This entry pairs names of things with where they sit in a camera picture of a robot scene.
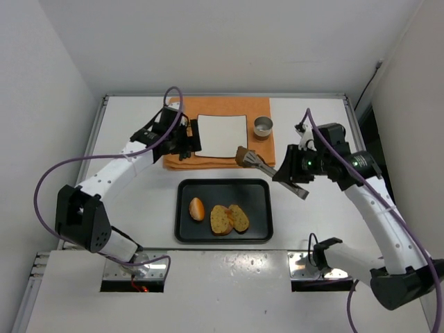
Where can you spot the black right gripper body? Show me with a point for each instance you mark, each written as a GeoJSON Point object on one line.
{"type": "Point", "coordinates": [289, 165]}

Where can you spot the brown chocolate croissant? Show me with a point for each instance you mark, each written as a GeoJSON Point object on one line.
{"type": "Point", "coordinates": [242, 156]}

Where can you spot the stainless steel tongs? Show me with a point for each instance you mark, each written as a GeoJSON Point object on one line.
{"type": "Point", "coordinates": [270, 172]}

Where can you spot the silver metal cup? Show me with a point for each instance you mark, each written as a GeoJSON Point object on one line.
{"type": "Point", "coordinates": [263, 126]}

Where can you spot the orange woven placemat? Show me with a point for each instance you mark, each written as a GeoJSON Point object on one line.
{"type": "Point", "coordinates": [252, 107]}

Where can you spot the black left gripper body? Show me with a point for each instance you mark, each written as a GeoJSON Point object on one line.
{"type": "Point", "coordinates": [184, 139]}

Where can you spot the white square plate black rim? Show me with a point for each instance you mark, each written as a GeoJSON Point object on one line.
{"type": "Point", "coordinates": [221, 135]}

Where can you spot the glossy orange bun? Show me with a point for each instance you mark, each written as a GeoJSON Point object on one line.
{"type": "Point", "coordinates": [196, 209]}

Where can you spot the black baking tray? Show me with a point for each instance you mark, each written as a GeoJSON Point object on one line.
{"type": "Point", "coordinates": [252, 195]}

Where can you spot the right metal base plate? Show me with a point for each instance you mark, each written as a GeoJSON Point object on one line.
{"type": "Point", "coordinates": [301, 270]}

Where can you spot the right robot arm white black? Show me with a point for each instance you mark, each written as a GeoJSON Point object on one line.
{"type": "Point", "coordinates": [402, 273]}

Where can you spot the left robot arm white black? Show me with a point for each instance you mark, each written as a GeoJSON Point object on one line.
{"type": "Point", "coordinates": [81, 216]}

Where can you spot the metal base plate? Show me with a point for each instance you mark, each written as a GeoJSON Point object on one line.
{"type": "Point", "coordinates": [301, 270]}
{"type": "Point", "coordinates": [147, 266]}

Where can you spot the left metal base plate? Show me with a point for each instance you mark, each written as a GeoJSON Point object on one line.
{"type": "Point", "coordinates": [147, 266]}

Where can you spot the seeded bread slice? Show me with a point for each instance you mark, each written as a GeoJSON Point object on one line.
{"type": "Point", "coordinates": [221, 220]}
{"type": "Point", "coordinates": [240, 220]}

